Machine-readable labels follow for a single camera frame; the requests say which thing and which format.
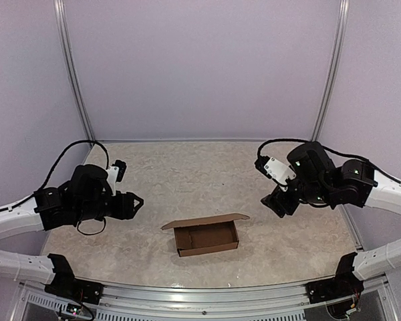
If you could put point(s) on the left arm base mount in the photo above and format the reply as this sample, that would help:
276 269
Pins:
76 289

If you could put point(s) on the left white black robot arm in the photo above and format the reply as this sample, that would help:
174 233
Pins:
90 194

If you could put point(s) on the right aluminium corner post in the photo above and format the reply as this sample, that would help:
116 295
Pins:
333 68

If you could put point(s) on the left aluminium corner post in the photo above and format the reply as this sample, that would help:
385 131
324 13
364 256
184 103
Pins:
64 37

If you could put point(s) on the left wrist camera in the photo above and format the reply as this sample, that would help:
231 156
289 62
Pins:
115 174

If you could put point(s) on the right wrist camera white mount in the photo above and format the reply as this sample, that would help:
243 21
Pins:
275 170

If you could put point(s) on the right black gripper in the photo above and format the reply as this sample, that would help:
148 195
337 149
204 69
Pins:
279 203

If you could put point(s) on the small circuit board with led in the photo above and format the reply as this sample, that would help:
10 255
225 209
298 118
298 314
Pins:
73 309

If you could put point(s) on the brown cardboard box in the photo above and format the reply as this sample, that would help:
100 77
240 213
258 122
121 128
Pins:
206 235

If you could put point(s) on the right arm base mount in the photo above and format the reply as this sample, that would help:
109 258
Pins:
333 288

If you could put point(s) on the aluminium corner post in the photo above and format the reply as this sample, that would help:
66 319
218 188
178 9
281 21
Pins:
64 37
333 68

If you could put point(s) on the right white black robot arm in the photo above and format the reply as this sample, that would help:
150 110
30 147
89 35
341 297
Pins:
319 176

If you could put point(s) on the front aluminium frame rail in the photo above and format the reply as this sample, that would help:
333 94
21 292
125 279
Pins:
288 301

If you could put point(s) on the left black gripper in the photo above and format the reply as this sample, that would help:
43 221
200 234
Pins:
124 210

